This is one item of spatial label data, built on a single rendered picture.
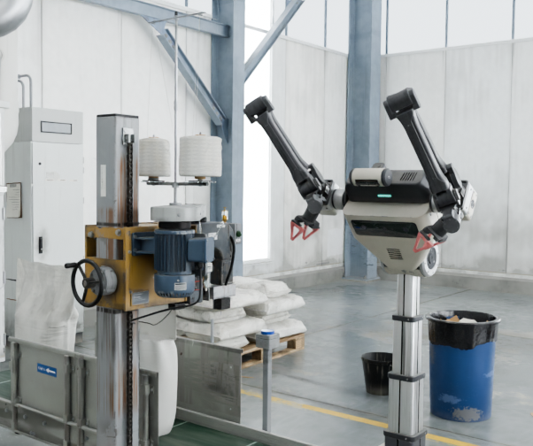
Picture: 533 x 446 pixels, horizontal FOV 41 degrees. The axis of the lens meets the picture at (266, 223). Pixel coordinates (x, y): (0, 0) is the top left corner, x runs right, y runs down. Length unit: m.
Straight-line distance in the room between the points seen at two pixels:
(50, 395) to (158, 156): 1.32
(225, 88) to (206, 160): 6.34
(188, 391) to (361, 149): 8.34
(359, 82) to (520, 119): 2.58
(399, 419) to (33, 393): 1.73
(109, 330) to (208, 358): 0.83
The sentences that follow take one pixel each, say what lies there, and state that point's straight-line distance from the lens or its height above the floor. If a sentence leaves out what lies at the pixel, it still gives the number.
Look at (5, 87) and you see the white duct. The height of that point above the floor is 2.24.
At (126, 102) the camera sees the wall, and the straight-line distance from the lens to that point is 8.09.
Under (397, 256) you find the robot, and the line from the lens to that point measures 3.04.
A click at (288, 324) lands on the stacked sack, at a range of 6.47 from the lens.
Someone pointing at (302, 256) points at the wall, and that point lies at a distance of 10.64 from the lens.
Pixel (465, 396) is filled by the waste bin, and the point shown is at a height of 0.17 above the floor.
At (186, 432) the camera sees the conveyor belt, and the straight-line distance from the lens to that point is 3.40.
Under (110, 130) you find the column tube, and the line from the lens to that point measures 2.76.
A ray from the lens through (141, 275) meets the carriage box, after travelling 2.77.
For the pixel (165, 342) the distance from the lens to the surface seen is 3.26.
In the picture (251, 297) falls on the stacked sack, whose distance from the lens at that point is 5.93.
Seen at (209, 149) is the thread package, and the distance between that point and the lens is 2.73.
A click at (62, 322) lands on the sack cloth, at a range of 3.75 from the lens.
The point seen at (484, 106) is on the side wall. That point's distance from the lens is 11.01.
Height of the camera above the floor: 1.50
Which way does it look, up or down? 3 degrees down
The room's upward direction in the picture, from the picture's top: 1 degrees clockwise
